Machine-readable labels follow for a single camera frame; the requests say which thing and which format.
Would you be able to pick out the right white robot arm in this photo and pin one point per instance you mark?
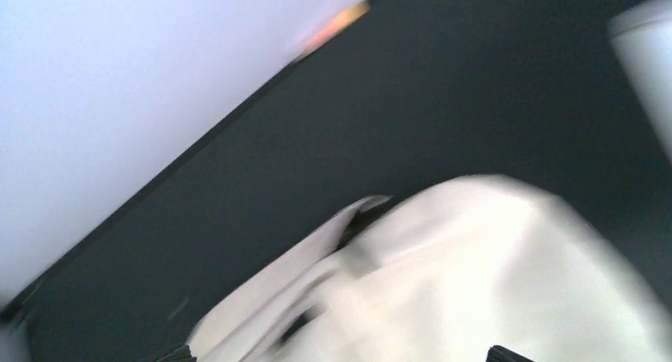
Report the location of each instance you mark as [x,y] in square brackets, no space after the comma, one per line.
[641,39]

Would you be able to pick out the beige canvas backpack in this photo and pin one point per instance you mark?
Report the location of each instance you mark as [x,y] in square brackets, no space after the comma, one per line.
[472,269]

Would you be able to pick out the orange highlighter pen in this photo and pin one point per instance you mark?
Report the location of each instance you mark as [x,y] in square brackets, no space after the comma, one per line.
[331,29]

